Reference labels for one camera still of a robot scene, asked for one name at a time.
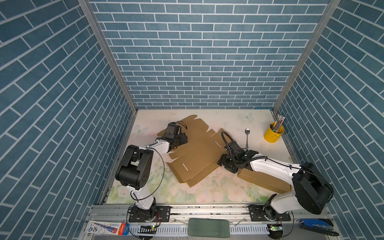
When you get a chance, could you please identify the blue black pliers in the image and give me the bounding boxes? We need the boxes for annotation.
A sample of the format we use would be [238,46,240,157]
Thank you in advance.
[300,219,340,237]

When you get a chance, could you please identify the brown cardboard box sheet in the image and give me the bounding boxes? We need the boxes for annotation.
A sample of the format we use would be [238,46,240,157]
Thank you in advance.
[238,169,293,194]

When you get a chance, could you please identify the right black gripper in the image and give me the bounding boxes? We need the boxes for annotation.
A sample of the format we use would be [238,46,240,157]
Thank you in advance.
[215,153,239,173]

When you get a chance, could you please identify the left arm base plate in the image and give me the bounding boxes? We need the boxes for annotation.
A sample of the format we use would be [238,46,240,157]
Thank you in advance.
[127,206,172,223]

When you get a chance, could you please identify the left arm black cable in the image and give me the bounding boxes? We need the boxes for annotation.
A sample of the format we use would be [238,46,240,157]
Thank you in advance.
[130,146,166,202]

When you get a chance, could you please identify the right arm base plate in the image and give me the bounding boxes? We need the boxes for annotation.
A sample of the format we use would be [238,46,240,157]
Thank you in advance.
[248,205,292,222]

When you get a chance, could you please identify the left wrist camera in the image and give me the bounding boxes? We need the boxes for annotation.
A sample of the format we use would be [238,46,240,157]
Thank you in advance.
[164,122,181,140]

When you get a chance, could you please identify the coloured pencils bundle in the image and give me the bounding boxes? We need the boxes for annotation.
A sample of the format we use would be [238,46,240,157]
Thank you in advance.
[272,115,286,133]

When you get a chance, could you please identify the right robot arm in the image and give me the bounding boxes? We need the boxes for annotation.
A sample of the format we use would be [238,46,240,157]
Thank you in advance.
[218,150,334,222]

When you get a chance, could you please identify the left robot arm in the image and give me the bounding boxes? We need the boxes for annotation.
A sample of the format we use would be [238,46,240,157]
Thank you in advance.
[115,133,188,222]

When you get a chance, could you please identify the green rectangular pad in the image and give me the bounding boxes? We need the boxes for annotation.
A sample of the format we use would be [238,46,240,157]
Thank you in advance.
[188,218,230,238]

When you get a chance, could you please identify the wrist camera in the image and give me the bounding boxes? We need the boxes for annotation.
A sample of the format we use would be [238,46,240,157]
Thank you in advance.
[229,141,245,155]
[164,122,181,140]

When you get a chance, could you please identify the white printed package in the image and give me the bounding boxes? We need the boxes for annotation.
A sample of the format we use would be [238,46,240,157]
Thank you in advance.
[85,221,130,236]

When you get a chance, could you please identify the yellow pencil cup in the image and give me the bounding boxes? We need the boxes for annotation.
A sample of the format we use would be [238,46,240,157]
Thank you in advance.
[264,123,285,143]

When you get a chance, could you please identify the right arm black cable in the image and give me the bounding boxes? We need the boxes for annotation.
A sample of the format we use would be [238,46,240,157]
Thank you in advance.
[220,130,238,157]

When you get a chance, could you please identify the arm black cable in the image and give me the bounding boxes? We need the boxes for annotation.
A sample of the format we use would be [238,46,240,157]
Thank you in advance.
[220,130,238,157]
[130,146,166,202]

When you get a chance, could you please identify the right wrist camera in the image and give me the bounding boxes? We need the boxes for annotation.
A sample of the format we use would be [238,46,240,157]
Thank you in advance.
[229,141,245,155]

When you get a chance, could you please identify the metal spoon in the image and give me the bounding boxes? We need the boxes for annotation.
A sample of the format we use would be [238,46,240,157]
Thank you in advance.
[245,129,250,149]

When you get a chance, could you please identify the aluminium front rail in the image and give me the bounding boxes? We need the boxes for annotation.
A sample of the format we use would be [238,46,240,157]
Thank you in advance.
[79,203,342,240]

